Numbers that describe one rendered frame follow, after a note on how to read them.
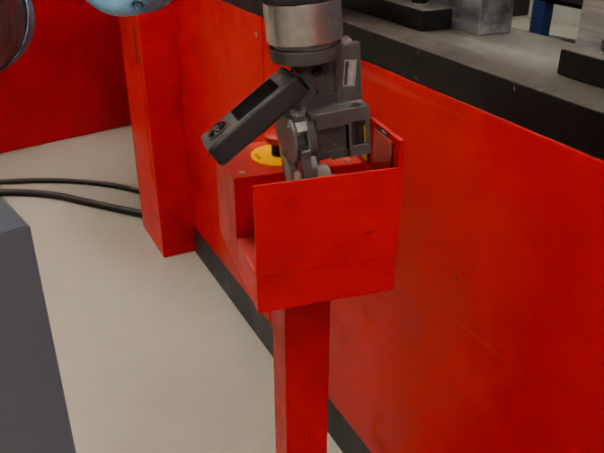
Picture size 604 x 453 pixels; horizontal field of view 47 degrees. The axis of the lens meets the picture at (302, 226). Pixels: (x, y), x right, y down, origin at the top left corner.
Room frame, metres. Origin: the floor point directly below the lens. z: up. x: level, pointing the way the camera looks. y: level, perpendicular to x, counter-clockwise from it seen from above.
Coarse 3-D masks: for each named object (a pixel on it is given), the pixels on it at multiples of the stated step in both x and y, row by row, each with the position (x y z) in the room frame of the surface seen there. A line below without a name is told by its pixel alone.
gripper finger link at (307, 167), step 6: (300, 138) 0.65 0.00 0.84; (300, 144) 0.65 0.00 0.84; (300, 150) 0.64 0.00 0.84; (306, 150) 0.64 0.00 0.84; (300, 156) 0.64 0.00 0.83; (306, 156) 0.64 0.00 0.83; (312, 156) 0.64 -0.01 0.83; (300, 162) 0.64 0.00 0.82; (306, 162) 0.64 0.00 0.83; (312, 162) 0.64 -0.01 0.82; (300, 168) 0.64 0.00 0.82; (306, 168) 0.63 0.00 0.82; (312, 168) 0.64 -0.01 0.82; (300, 174) 0.65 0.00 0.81; (306, 174) 0.63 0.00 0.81; (312, 174) 0.64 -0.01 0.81
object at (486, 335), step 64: (192, 0) 1.78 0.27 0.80; (192, 64) 1.81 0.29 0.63; (256, 64) 1.42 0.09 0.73; (192, 128) 1.85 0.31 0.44; (448, 128) 0.85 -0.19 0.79; (512, 128) 0.75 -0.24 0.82; (192, 192) 1.89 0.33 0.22; (448, 192) 0.84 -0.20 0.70; (512, 192) 0.73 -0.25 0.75; (576, 192) 0.65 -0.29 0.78; (448, 256) 0.83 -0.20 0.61; (512, 256) 0.72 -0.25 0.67; (576, 256) 0.64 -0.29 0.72; (256, 320) 1.47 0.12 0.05; (384, 320) 0.95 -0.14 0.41; (448, 320) 0.81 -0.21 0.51; (512, 320) 0.71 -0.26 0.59; (576, 320) 0.62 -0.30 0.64; (384, 384) 0.94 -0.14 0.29; (448, 384) 0.80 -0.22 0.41; (512, 384) 0.69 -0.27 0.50; (576, 384) 0.61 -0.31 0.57; (384, 448) 0.93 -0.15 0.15; (448, 448) 0.78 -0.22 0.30; (512, 448) 0.67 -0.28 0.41; (576, 448) 0.59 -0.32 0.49
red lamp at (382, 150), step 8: (376, 136) 0.71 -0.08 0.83; (384, 136) 0.69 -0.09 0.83; (376, 144) 0.71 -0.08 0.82; (384, 144) 0.69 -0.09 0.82; (376, 152) 0.71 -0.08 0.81; (384, 152) 0.69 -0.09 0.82; (376, 160) 0.71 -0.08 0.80; (384, 160) 0.69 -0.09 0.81; (376, 168) 0.71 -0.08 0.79; (384, 168) 0.69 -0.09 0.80
